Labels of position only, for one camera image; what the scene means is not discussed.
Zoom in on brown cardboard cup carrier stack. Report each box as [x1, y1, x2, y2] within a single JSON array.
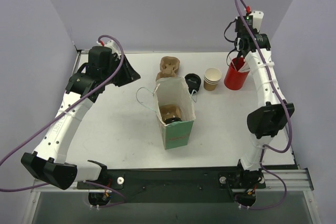
[[156, 56, 180, 81]]

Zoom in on green paper takeout bag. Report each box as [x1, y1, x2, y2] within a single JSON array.
[[137, 77, 197, 150]]

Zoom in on single brown cardboard cup carrier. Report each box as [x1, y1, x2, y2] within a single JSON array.
[[159, 104, 182, 122]]

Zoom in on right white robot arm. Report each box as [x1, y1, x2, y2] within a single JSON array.
[[235, 10, 295, 173]]

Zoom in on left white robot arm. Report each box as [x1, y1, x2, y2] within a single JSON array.
[[21, 46, 140, 190]]

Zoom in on black coffee lid stack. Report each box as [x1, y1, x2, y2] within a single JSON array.
[[185, 73, 202, 94]]

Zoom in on white wrapped straws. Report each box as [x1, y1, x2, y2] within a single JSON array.
[[228, 56, 250, 73]]

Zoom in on red straw holder cup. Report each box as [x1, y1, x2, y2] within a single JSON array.
[[224, 57, 249, 90]]

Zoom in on brown paper cup stack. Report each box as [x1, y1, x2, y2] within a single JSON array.
[[204, 68, 222, 91]]

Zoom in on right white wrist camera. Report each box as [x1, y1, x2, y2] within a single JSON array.
[[249, 10, 264, 32]]

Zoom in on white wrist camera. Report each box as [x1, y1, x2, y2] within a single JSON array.
[[249, 10, 264, 32], [99, 40, 121, 56]]

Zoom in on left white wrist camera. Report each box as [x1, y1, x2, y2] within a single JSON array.
[[99, 40, 121, 56]]

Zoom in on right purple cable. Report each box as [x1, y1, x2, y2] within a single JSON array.
[[234, 0, 294, 210]]

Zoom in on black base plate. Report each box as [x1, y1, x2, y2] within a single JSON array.
[[77, 166, 266, 203]]

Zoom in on aluminium front rail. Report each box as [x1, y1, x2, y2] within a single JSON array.
[[34, 166, 314, 192]]

